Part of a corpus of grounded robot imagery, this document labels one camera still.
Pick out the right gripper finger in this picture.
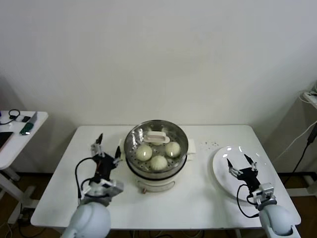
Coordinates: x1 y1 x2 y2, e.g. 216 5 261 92
226 159 243 177
244 154 258 172

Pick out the glass lid with cream handle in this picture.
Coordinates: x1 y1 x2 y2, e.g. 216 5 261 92
123 119 189 174

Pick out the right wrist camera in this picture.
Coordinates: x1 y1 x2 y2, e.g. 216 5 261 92
251 182 276 205

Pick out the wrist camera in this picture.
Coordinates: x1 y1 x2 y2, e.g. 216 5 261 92
251 182 276 205
99 178 124 195

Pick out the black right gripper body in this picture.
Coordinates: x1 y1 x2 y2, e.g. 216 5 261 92
236 167 262 193

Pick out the green-handled grey tool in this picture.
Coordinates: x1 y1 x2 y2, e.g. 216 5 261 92
19 111 38 136

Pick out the black cable with adapter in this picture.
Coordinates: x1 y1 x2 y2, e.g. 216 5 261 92
283 128 317 185

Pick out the white side table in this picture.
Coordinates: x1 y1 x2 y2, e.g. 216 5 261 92
0 111 49 225

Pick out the dark phone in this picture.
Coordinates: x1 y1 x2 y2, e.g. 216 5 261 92
0 131 14 152

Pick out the white round plate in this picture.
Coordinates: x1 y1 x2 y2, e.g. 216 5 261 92
212 145 276 201

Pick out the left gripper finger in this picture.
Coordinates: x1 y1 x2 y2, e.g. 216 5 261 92
90 133 105 157
113 146 123 165

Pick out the white power strip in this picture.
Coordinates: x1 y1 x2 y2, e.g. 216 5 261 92
303 91 317 103

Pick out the steel perforated steamer basket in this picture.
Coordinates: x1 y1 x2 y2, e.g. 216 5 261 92
123 119 189 179

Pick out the black looped cable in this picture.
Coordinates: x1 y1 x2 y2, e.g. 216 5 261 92
0 109 21 125

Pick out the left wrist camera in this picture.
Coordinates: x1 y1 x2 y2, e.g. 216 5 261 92
99 178 124 195

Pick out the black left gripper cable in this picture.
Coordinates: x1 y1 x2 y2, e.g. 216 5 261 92
75 157 97 199

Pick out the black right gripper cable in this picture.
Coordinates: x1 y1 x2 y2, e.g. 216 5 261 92
236 184 260 218

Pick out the steel steamer pot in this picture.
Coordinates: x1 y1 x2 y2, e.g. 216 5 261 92
116 138 197 194

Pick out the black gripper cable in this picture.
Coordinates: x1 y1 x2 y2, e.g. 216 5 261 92
75 157 97 199
236 184 260 218

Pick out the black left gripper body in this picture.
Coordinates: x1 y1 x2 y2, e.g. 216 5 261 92
93 153 118 183

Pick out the white hanging cable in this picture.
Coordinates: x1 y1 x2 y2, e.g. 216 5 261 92
276 122 317 159

